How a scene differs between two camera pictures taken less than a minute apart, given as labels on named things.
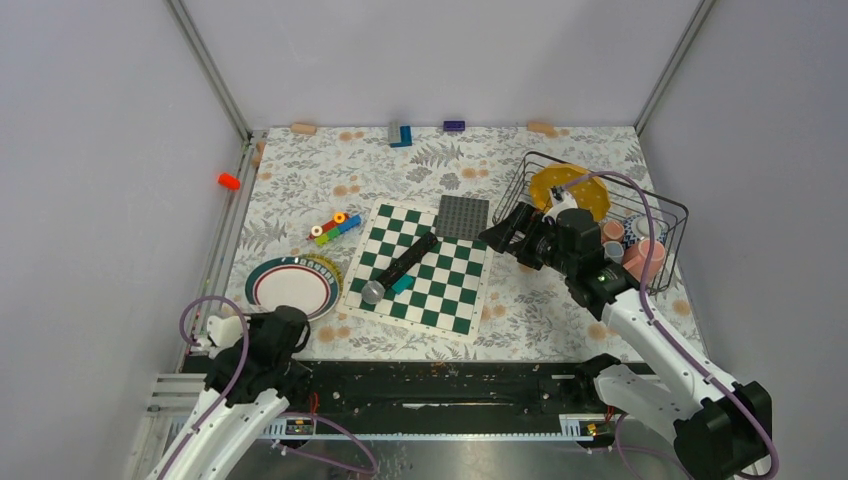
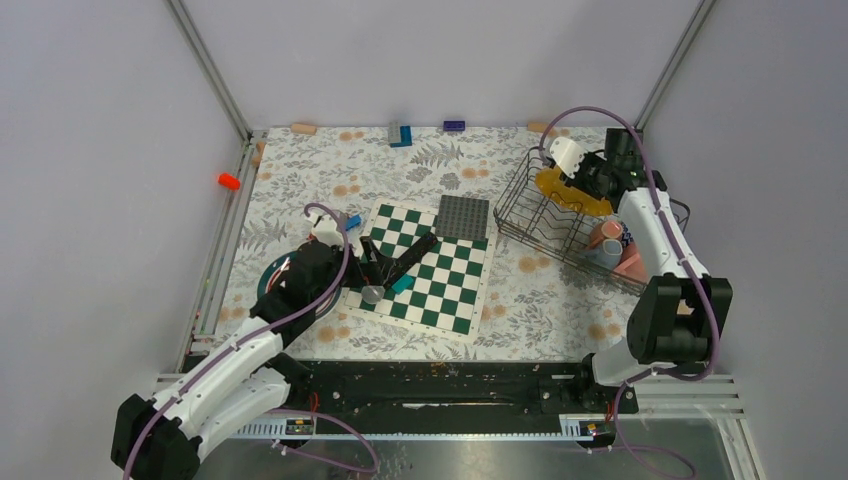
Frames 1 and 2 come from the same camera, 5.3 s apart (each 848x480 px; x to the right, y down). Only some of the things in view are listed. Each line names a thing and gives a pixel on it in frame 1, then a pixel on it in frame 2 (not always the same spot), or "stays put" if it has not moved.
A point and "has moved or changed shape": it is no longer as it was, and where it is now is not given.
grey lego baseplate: x=462 y=218 stays put
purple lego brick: x=454 y=125 stays put
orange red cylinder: x=229 y=181 stays put
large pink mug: x=634 y=258 stays put
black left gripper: x=255 y=320 to x=366 y=273
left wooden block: x=303 y=128 stays put
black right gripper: x=523 y=218 to x=577 y=179
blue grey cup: x=613 y=249 stays put
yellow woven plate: x=331 y=264 has moved or changed shape
